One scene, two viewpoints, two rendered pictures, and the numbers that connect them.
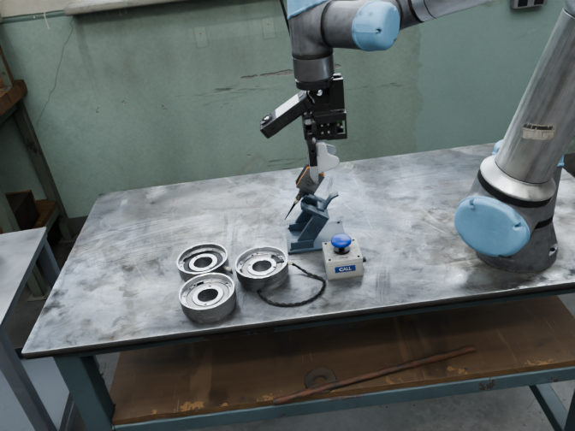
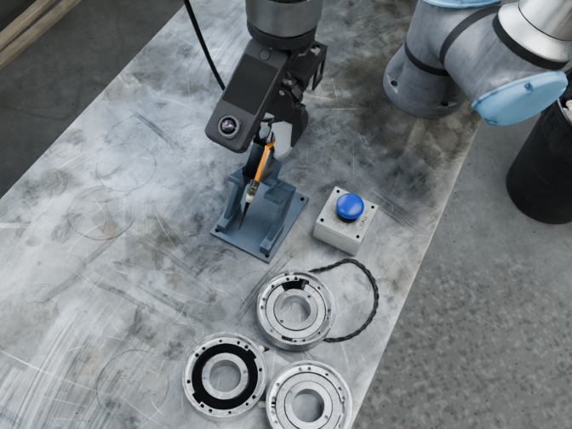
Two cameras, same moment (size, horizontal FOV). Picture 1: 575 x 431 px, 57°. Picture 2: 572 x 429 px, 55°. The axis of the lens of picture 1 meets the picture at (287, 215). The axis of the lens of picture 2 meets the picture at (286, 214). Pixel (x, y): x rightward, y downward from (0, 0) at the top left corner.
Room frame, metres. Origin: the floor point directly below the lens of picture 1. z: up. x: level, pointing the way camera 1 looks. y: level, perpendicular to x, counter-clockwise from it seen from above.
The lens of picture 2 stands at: (0.78, 0.33, 1.53)
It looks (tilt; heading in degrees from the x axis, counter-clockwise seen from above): 59 degrees down; 291
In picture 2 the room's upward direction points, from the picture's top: 7 degrees clockwise
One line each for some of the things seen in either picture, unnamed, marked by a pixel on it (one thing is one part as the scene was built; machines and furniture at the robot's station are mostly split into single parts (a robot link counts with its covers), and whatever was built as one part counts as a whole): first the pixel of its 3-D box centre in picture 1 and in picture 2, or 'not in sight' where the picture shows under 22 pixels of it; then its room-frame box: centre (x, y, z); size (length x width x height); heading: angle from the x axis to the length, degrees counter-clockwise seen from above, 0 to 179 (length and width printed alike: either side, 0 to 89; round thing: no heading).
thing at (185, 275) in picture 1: (204, 265); (225, 377); (0.89, 0.18, 0.82); 0.10 x 0.10 x 0.04
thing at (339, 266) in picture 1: (345, 257); (346, 218); (0.84, -0.10, 0.82); 0.08 x 0.07 x 0.05; 90
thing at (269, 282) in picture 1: (262, 269); (294, 311); (0.85, 0.06, 0.82); 0.10 x 0.10 x 0.04
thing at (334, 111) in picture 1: (321, 108); (282, 55); (0.96, -0.09, 1.10); 0.09 x 0.08 x 0.12; 89
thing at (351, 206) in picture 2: (341, 247); (348, 211); (0.84, -0.10, 0.85); 0.04 x 0.04 x 0.05
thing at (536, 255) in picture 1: (517, 228); (431, 65); (0.83, -0.44, 0.85); 0.15 x 0.15 x 0.10
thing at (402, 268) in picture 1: (328, 227); (240, 188); (1.02, -0.09, 0.79); 1.20 x 0.60 x 0.02; 90
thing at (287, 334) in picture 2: (262, 269); (294, 311); (0.85, 0.06, 0.82); 0.08 x 0.08 x 0.02
